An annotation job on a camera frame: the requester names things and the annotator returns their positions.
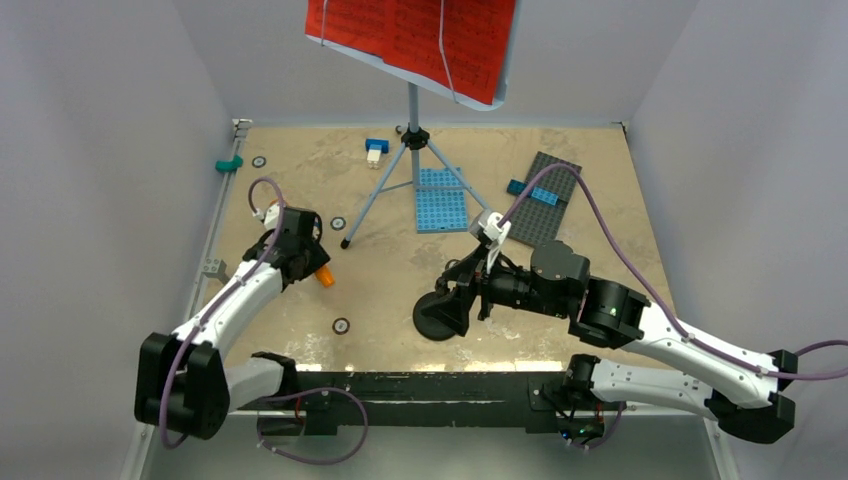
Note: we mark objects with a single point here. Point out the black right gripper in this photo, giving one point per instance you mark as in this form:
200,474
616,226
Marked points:
454,308

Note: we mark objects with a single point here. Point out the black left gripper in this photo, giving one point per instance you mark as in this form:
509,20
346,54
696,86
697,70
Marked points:
318,258

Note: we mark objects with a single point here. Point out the orange toy microphone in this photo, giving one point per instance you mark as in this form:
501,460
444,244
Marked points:
325,276

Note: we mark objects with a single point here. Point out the black microphone stand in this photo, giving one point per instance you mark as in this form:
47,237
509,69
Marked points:
445,312

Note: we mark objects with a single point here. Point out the red sheet music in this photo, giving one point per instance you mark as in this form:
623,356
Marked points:
459,49

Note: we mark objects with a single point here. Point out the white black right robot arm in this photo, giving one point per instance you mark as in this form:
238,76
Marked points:
742,392

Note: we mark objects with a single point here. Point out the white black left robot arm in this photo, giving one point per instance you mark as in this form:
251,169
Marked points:
182,382

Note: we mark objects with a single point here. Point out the light blue building baseplate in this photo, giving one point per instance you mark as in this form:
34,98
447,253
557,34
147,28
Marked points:
440,202

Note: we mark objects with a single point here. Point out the grey building baseplate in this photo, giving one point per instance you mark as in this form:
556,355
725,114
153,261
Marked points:
535,222

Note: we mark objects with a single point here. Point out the teal curved block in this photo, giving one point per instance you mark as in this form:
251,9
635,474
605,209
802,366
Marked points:
229,166

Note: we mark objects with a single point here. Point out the blue building brick strip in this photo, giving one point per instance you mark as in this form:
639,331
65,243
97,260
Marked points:
516,187

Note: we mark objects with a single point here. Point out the blue and white brick stack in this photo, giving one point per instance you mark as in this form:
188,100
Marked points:
375,148

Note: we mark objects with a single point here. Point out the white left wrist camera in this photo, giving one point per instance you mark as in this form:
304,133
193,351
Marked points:
269,216

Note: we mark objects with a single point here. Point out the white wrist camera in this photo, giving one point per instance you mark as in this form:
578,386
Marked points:
269,216
491,230

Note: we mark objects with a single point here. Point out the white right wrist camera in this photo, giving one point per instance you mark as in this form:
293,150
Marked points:
491,230

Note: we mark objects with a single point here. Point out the black ring marker front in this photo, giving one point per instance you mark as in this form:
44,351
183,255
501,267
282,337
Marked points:
341,326

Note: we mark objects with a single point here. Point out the grey post on red brick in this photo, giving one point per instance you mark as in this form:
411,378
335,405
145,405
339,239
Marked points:
215,268

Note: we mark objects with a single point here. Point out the aluminium left edge rail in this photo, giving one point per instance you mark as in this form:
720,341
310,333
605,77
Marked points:
241,128

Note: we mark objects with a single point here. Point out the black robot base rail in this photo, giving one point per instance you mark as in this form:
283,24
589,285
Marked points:
535,402

